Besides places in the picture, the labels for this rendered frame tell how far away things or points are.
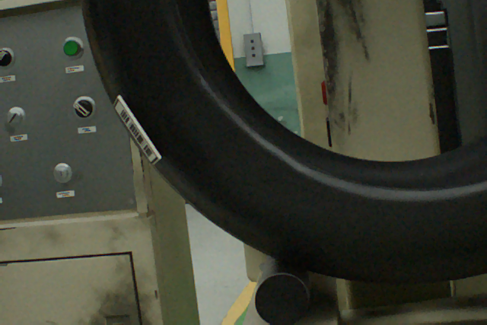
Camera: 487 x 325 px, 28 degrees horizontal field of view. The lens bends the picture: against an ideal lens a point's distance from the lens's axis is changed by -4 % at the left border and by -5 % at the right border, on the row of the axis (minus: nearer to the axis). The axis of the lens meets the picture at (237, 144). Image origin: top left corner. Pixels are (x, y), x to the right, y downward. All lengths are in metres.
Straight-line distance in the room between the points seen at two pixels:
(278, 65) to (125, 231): 8.46
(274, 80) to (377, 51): 8.84
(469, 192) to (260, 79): 9.25
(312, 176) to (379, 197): 0.06
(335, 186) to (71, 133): 0.90
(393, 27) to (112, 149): 0.61
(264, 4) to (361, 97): 8.88
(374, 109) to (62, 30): 0.64
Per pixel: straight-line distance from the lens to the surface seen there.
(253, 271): 1.17
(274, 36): 10.02
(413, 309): 1.16
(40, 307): 1.64
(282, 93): 10.00
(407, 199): 0.79
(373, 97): 1.18
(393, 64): 1.18
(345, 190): 0.79
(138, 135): 0.82
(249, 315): 0.95
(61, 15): 1.65
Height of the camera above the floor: 1.07
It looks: 3 degrees down
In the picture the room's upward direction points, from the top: 6 degrees counter-clockwise
